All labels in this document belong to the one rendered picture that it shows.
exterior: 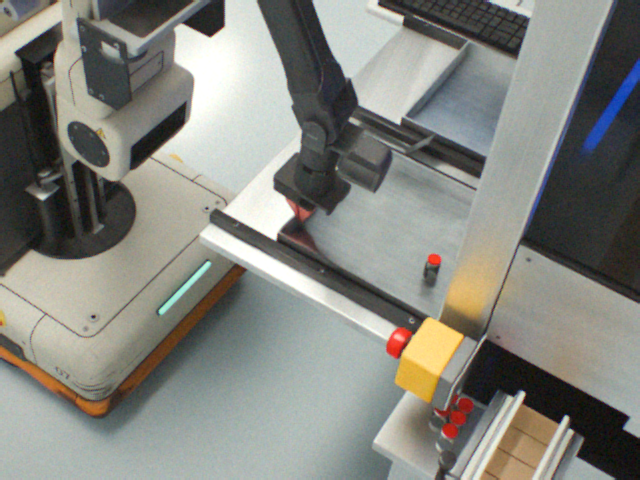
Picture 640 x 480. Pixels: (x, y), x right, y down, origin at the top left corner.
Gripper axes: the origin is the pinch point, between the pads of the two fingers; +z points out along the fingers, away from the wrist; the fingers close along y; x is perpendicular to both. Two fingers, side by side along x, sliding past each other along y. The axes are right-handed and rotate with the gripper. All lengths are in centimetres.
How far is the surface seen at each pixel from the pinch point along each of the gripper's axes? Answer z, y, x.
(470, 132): 0.7, 12.0, 35.4
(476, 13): 8, -4, 74
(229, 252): 2.9, -5.9, -10.9
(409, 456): -1.7, 33.2, -24.7
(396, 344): -13.8, 24.5, -19.0
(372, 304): -1.7, 17.1, -7.8
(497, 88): 1, 11, 49
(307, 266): -0.6, 5.8, -7.7
